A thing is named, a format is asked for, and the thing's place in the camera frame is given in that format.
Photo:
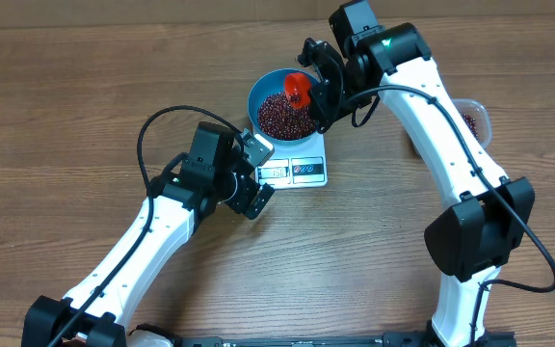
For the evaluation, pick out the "clear plastic container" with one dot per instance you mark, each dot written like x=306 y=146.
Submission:
x=479 y=112

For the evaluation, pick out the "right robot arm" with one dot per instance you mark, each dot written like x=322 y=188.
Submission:
x=484 y=213

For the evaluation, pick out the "white kitchen scale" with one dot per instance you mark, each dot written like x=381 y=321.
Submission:
x=295 y=164

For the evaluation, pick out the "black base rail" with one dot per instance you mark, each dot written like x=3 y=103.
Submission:
x=301 y=341

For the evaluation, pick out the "red beans in container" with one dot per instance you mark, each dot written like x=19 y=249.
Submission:
x=471 y=124

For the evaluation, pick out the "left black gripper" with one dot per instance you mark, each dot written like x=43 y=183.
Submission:
x=241 y=202

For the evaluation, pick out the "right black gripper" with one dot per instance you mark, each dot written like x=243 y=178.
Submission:
x=329 y=109

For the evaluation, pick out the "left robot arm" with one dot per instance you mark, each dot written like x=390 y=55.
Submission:
x=97 y=311

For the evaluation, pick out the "red beans in scoop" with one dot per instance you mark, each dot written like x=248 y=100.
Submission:
x=295 y=98

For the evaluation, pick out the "blue bowl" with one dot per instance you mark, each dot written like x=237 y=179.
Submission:
x=270 y=83

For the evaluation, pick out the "red beans in bowl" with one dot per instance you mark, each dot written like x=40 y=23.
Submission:
x=279 y=120

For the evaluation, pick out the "red scoop with blue handle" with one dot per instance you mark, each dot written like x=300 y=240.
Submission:
x=297 y=82

